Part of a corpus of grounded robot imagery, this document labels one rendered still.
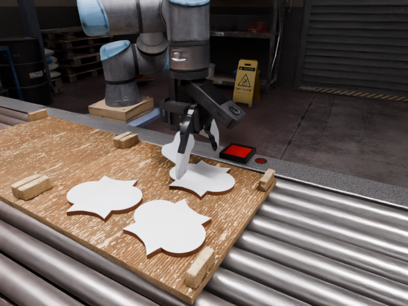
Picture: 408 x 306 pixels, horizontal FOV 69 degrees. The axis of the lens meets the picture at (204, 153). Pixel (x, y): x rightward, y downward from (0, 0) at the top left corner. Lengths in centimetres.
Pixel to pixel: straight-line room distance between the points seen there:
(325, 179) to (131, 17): 54
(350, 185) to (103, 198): 53
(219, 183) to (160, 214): 15
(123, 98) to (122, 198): 69
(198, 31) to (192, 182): 29
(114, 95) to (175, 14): 73
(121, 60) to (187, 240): 85
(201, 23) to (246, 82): 369
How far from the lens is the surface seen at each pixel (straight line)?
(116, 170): 72
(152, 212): 55
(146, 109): 127
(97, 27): 62
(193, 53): 53
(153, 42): 116
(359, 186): 75
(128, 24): 62
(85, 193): 63
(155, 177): 67
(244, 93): 422
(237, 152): 79
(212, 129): 63
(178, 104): 57
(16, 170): 81
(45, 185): 69
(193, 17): 53
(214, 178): 64
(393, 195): 76
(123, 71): 121
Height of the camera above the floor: 128
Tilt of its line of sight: 27 degrees down
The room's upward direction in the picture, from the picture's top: straight up
